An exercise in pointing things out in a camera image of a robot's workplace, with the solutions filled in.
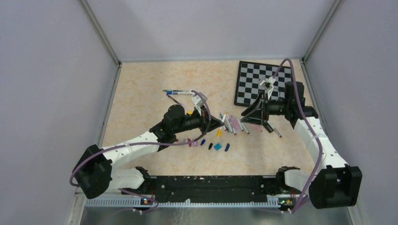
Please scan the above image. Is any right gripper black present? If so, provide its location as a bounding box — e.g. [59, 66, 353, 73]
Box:
[240, 91, 290, 125]

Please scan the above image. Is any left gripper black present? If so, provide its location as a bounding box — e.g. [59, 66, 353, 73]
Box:
[174, 105, 223, 135]

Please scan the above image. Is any yellow pen cap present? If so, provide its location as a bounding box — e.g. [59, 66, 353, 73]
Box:
[217, 128, 222, 137]

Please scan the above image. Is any black capped white marker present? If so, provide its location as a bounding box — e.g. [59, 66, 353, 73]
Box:
[242, 123, 250, 134]

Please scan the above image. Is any pink highlighter pen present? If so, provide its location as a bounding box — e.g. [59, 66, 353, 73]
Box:
[230, 116, 241, 134]

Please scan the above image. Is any teal highlighter cap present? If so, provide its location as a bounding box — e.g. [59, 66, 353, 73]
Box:
[214, 143, 222, 150]

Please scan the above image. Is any navy blue pen cap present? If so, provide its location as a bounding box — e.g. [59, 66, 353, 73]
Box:
[224, 143, 230, 152]

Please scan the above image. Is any thin purple pen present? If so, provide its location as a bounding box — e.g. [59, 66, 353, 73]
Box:
[167, 95, 183, 106]

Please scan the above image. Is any blue clear pen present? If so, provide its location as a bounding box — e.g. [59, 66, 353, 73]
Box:
[163, 90, 194, 95]

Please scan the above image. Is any blue teal pen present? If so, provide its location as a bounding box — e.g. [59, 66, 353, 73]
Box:
[219, 113, 230, 133]

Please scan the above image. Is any pink eraser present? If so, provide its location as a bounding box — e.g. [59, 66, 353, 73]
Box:
[254, 125, 262, 132]

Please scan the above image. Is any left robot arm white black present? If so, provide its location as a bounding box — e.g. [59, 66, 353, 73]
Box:
[69, 105, 223, 199]

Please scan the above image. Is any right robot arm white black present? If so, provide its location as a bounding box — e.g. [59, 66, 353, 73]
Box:
[241, 78, 362, 209]

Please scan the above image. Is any black white checkerboard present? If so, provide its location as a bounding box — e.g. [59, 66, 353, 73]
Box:
[234, 60, 294, 108]

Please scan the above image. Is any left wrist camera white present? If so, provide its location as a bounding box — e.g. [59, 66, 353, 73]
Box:
[191, 92, 207, 111]

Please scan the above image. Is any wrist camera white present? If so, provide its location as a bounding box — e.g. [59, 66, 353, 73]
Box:
[191, 92, 207, 111]
[260, 77, 276, 100]

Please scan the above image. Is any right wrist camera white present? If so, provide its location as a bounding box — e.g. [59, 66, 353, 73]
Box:
[260, 77, 276, 100]

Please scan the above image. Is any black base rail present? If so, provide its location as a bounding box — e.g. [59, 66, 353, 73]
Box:
[121, 175, 307, 204]

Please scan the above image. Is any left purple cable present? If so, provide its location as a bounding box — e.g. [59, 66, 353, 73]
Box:
[69, 89, 212, 215]

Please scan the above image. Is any purple cable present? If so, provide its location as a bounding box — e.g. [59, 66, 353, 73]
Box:
[69, 89, 212, 215]
[272, 58, 324, 214]

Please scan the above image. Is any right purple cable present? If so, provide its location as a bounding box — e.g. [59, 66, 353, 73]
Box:
[272, 58, 324, 214]

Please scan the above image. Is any white cable duct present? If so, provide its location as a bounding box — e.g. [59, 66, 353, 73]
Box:
[85, 196, 280, 208]

